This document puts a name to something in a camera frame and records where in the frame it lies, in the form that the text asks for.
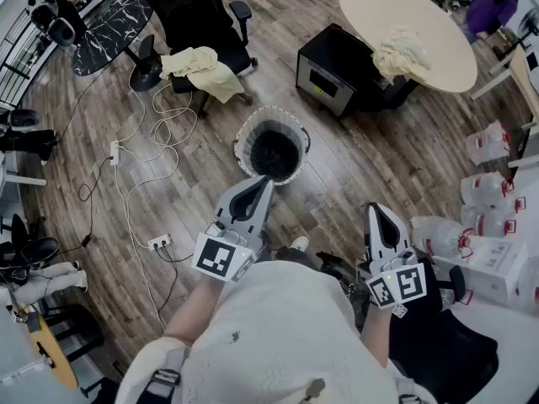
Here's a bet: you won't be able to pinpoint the black cable with adapter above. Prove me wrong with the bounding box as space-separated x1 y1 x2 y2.
54 157 113 257

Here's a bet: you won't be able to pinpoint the person's white knit top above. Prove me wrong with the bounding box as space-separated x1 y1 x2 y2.
115 260 426 404

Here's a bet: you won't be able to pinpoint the white clothes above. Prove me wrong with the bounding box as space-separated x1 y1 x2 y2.
381 24 434 72

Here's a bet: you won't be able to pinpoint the black cable bundle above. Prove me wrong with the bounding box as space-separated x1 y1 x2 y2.
315 250 367 311

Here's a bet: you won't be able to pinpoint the black pedestal fan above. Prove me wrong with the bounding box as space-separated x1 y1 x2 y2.
516 7 539 50

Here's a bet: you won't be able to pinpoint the group of clear water jugs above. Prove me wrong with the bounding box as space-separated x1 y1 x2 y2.
410 119 539 316

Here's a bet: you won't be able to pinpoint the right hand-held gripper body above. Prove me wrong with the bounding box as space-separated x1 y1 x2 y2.
357 247 428 311

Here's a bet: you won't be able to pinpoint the black metal stool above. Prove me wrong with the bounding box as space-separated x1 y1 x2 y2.
40 303 105 364

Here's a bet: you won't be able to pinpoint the white looped cable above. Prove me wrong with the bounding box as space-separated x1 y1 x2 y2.
115 72 199 164

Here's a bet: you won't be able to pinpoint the white appliance with screen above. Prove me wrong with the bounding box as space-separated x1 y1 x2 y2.
524 50 539 84

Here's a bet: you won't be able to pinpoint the person's right forearm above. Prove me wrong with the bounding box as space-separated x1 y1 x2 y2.
360 305 393 369

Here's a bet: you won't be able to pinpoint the black white backpack device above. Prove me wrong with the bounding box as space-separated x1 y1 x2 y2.
31 4 77 48

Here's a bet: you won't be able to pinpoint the round beige table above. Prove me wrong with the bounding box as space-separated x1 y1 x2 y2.
338 0 479 94

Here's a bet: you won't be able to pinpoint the black grey shoulder strap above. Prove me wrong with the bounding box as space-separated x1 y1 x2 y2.
134 346 190 404

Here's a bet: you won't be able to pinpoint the black metal cabinet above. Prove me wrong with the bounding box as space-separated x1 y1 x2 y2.
295 22 420 120

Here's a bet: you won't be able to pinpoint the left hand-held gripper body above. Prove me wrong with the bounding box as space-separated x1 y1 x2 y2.
191 215 271 284

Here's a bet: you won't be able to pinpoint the white grey laundry basket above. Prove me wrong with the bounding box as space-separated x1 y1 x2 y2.
232 105 312 187

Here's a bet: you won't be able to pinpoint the person's black trousers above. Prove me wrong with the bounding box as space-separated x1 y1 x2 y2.
269 245 321 268

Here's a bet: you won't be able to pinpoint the black marble table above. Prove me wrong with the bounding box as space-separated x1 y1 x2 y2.
72 0 163 93

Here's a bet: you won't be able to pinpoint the person's left forearm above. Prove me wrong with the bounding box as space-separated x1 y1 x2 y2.
162 274 227 347

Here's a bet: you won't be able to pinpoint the round wooden table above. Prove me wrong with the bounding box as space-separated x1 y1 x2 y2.
23 309 80 391

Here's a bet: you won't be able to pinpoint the white cardboard box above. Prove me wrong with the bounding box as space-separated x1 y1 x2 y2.
432 234 531 307

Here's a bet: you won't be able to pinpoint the long white cable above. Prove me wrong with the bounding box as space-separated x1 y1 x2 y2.
112 164 166 332

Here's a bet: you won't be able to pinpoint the wooden desk with white legs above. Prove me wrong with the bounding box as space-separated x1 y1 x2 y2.
470 45 539 170

